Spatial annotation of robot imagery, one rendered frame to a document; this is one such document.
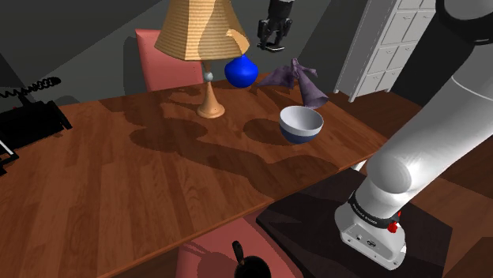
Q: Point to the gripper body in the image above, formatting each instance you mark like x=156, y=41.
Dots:
x=280, y=10

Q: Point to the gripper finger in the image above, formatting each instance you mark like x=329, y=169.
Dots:
x=286, y=30
x=263, y=32

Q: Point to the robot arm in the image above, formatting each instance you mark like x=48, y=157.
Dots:
x=423, y=154

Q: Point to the blue round vase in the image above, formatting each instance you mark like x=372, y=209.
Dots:
x=240, y=73

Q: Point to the purple cloth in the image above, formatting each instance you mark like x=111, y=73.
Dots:
x=308, y=88

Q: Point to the tan shade table lamp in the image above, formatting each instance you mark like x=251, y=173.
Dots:
x=200, y=30

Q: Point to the white and blue bowl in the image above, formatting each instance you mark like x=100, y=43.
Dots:
x=300, y=121

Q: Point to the white chest of drawers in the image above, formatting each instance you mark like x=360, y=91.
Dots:
x=389, y=42

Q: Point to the red chair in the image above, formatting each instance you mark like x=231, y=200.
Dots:
x=215, y=250
x=165, y=69

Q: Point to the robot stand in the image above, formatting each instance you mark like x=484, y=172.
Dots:
x=308, y=231

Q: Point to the wooden table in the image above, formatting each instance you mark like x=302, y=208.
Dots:
x=96, y=192

